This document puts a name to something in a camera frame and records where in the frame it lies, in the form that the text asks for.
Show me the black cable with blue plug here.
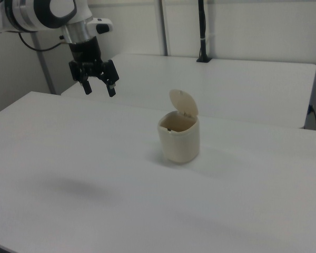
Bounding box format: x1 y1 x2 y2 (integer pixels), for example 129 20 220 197
308 104 316 131

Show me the white cup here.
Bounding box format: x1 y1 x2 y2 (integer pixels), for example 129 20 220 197
157 110 201 164

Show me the black camera pole with base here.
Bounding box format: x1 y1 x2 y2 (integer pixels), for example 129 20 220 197
196 0 213 63

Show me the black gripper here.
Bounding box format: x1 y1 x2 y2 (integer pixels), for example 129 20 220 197
67 36 120 98

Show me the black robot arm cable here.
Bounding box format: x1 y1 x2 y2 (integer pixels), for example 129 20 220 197
18 31 70 52

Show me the grey partition frame post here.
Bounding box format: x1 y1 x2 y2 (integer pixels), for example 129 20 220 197
31 31 56 95
157 0 171 56

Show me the cream trash bin lid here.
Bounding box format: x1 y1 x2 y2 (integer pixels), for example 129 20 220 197
169 89 199 118

